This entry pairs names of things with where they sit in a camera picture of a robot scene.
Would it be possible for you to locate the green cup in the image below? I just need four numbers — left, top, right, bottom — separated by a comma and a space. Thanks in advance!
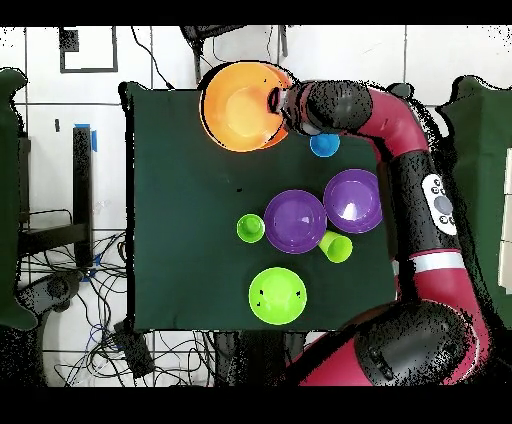
236, 213, 266, 244

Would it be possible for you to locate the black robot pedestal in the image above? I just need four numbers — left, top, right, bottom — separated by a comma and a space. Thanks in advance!
213, 331, 307, 387

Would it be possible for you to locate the tangle of cables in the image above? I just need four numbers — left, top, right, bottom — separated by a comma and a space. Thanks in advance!
23, 231, 213, 387

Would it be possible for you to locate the grey pedestal foot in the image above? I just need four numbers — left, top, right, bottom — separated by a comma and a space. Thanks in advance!
17, 271, 85, 317

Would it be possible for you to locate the black power adapter box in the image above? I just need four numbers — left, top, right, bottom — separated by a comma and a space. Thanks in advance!
112, 321, 156, 380

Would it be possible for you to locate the green bowl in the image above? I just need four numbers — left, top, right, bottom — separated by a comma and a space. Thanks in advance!
248, 266, 308, 326

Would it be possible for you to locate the green cloth covered table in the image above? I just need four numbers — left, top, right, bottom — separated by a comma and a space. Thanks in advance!
437, 75, 512, 321
0, 67, 39, 333

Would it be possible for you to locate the black camera tripod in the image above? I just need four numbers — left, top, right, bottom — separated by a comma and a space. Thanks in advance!
179, 25, 289, 87

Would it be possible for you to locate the purple bowl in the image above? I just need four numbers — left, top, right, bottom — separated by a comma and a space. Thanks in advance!
263, 189, 328, 255
322, 168, 384, 235

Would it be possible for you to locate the yellow-green cup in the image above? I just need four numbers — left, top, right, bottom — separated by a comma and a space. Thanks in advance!
318, 230, 354, 264

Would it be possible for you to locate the blue cup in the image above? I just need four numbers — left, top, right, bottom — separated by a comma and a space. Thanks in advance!
309, 132, 342, 158

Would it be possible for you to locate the dark green table cloth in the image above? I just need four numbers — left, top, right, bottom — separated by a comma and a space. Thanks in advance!
118, 81, 401, 333

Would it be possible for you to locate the white box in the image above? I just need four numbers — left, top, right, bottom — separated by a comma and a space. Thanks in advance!
497, 147, 512, 295

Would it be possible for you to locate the black table frame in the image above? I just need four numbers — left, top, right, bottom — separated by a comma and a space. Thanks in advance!
17, 125, 95, 269

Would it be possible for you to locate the black floor cable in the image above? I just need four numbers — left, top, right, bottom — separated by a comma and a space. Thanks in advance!
130, 25, 175, 90

